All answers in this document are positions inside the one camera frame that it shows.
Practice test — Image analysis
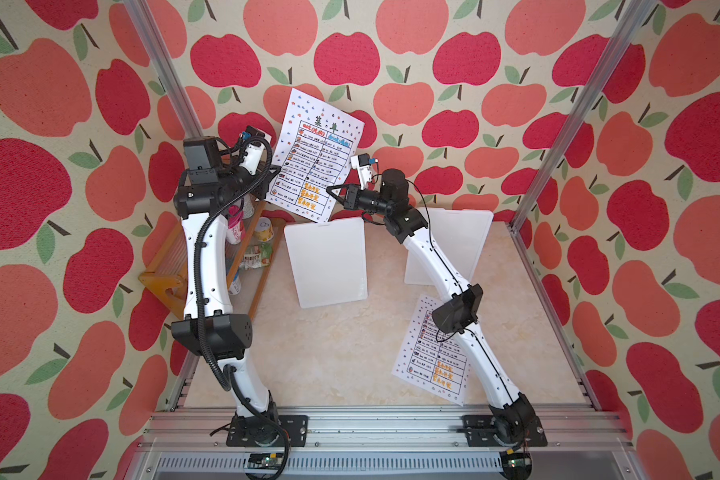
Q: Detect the aluminium corner post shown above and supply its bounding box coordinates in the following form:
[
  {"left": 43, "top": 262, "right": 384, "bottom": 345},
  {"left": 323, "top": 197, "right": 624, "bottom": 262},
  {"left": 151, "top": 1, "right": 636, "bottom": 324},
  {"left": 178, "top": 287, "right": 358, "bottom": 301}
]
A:
[
  {"left": 122, "top": 0, "right": 217, "bottom": 175},
  {"left": 508, "top": 0, "right": 658, "bottom": 238}
]

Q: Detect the left white menu rack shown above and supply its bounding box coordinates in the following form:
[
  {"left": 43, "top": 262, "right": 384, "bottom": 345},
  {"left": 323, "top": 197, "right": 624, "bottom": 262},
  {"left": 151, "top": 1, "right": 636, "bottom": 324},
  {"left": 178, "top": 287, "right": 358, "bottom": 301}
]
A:
[{"left": 284, "top": 217, "right": 368, "bottom": 309}]

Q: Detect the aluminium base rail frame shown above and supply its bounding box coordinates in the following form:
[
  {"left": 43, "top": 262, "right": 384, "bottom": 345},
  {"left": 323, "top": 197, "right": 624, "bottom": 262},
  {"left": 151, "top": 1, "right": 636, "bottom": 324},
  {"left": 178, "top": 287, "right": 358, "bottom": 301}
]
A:
[{"left": 124, "top": 404, "right": 648, "bottom": 479}]

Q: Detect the paper menu sheet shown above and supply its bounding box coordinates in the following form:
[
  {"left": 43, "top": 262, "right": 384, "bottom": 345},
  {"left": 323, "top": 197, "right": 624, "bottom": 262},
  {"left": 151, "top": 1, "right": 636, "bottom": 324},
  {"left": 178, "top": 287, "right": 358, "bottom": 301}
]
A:
[
  {"left": 392, "top": 295, "right": 472, "bottom": 405},
  {"left": 266, "top": 90, "right": 364, "bottom": 223}
]

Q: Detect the orange wooden shelf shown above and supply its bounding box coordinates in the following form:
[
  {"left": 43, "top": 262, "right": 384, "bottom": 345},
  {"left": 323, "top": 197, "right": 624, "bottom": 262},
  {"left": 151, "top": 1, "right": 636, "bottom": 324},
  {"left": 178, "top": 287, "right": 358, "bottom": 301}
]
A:
[{"left": 139, "top": 203, "right": 287, "bottom": 325}]

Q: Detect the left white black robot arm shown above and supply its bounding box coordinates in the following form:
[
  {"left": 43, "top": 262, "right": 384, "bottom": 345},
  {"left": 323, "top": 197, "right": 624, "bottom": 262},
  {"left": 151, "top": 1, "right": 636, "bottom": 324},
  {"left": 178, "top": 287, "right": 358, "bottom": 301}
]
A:
[{"left": 171, "top": 133, "right": 281, "bottom": 444}]

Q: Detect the right white menu rack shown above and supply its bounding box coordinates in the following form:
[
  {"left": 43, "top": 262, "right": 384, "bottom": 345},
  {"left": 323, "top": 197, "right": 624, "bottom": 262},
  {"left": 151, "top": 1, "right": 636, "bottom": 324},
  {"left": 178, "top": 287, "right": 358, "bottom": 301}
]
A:
[{"left": 429, "top": 208, "right": 494, "bottom": 283}]

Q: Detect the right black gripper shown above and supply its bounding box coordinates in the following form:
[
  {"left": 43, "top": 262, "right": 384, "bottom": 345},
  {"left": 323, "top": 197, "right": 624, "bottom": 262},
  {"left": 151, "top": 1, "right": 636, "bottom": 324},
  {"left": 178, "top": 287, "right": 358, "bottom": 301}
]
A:
[{"left": 330, "top": 186, "right": 393, "bottom": 222}]

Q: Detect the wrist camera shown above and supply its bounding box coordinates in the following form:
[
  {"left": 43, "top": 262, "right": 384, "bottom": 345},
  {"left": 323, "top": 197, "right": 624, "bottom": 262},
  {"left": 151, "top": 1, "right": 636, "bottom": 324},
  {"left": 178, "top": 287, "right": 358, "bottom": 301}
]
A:
[
  {"left": 237, "top": 126, "right": 272, "bottom": 175},
  {"left": 350, "top": 153, "right": 377, "bottom": 188}
]

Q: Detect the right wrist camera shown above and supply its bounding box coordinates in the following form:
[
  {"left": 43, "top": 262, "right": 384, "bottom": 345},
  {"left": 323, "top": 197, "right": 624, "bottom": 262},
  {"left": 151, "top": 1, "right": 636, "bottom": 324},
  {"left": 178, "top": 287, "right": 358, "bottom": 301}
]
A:
[{"left": 350, "top": 153, "right": 377, "bottom": 188}]

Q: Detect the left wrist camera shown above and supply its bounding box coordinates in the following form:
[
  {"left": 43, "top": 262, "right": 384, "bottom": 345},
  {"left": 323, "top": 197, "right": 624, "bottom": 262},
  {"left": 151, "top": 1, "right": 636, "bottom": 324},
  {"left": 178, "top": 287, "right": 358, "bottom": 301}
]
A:
[{"left": 237, "top": 126, "right": 272, "bottom": 175}]

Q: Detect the magenta lid white cup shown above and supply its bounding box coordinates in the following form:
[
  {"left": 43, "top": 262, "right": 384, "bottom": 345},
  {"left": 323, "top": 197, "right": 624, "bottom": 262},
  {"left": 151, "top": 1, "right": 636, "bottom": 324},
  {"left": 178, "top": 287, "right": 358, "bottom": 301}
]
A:
[{"left": 226, "top": 205, "right": 244, "bottom": 245}]

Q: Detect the white menu rack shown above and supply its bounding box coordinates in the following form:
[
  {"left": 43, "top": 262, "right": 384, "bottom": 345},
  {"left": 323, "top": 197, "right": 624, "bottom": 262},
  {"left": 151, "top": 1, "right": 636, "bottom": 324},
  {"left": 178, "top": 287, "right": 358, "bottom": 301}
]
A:
[
  {"left": 429, "top": 208, "right": 494, "bottom": 283},
  {"left": 284, "top": 217, "right": 368, "bottom": 309}
]

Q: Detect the left aluminium corner post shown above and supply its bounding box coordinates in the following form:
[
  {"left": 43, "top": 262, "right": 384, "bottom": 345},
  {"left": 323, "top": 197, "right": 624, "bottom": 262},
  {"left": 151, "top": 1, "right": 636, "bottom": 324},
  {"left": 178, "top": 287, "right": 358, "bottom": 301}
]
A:
[{"left": 122, "top": 0, "right": 217, "bottom": 175}]

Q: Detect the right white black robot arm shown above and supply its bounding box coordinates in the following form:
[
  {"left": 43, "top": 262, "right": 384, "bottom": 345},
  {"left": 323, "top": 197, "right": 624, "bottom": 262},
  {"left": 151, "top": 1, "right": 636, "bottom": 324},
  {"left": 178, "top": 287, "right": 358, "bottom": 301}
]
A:
[{"left": 326, "top": 169, "right": 540, "bottom": 448}]

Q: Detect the right aluminium corner post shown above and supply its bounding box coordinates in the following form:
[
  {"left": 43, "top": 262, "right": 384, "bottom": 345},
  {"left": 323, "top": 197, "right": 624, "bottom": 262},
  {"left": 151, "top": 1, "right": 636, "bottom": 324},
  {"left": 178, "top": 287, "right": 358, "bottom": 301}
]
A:
[{"left": 508, "top": 0, "right": 658, "bottom": 238}]

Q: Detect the green label snack packet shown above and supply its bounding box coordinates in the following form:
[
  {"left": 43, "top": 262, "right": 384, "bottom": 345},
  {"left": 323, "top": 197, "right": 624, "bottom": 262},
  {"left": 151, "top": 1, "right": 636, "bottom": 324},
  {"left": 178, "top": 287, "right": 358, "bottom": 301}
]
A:
[{"left": 240, "top": 242, "right": 273, "bottom": 270}]

